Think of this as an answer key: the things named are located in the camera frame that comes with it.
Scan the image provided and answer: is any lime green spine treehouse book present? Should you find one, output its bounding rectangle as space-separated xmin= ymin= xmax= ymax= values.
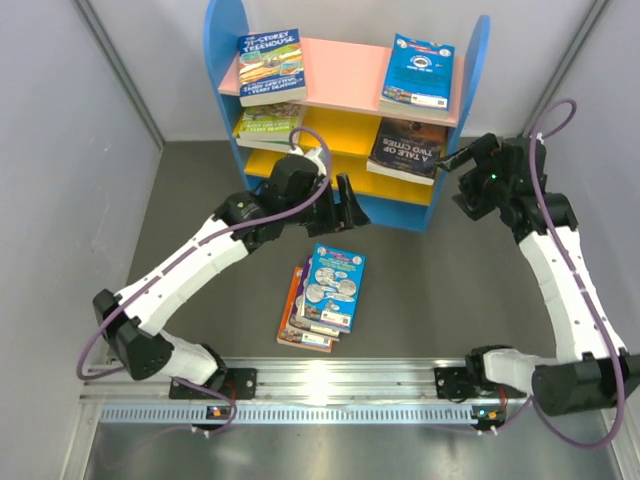
xmin=235 ymin=137 xmax=291 ymax=153

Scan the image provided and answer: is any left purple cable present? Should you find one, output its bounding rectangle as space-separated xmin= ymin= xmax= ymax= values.
xmin=75 ymin=126 xmax=334 ymax=439

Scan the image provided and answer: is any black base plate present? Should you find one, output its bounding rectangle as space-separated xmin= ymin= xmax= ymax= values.
xmin=433 ymin=367 xmax=525 ymax=403
xmin=168 ymin=368 xmax=257 ymax=400

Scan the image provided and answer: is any orange bottom stack book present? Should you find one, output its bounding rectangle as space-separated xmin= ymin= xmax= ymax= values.
xmin=276 ymin=266 xmax=333 ymax=353

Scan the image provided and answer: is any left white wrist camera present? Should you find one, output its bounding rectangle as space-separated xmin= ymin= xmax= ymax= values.
xmin=288 ymin=146 xmax=327 ymax=176

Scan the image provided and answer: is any aluminium mounting rail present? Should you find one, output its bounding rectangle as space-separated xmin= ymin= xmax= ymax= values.
xmin=79 ymin=355 xmax=626 ymax=426

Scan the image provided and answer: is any blue pink yellow bookshelf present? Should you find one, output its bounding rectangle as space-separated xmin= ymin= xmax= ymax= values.
xmin=202 ymin=0 xmax=492 ymax=235

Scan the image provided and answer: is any light blue cover treehouse book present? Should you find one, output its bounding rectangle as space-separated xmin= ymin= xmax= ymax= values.
xmin=379 ymin=33 xmax=455 ymax=118

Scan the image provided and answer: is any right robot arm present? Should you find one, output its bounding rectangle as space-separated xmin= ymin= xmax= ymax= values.
xmin=437 ymin=134 xmax=639 ymax=416

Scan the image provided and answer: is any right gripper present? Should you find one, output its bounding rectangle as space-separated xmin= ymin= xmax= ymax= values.
xmin=435 ymin=133 xmax=513 ymax=220

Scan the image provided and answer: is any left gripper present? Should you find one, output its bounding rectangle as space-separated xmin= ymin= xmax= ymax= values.
xmin=282 ymin=173 xmax=369 ymax=237

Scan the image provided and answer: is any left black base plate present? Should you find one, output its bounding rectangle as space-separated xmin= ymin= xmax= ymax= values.
xmin=168 ymin=368 xmax=257 ymax=400

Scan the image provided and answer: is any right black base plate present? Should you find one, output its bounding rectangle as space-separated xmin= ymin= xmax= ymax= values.
xmin=433 ymin=367 xmax=525 ymax=403

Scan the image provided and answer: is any Tale of Two Cities book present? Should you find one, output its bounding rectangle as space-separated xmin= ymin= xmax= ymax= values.
xmin=366 ymin=117 xmax=448 ymax=186

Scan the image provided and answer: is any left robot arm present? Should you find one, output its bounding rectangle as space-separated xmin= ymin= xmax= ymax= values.
xmin=93 ymin=150 xmax=370 ymax=397

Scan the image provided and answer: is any purple cover treehouse book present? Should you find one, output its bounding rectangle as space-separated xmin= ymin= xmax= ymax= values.
xmin=288 ymin=256 xmax=340 ymax=341

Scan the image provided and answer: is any dark blue spine treehouse book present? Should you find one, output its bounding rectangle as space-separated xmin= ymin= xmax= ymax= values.
xmin=237 ymin=28 xmax=307 ymax=107

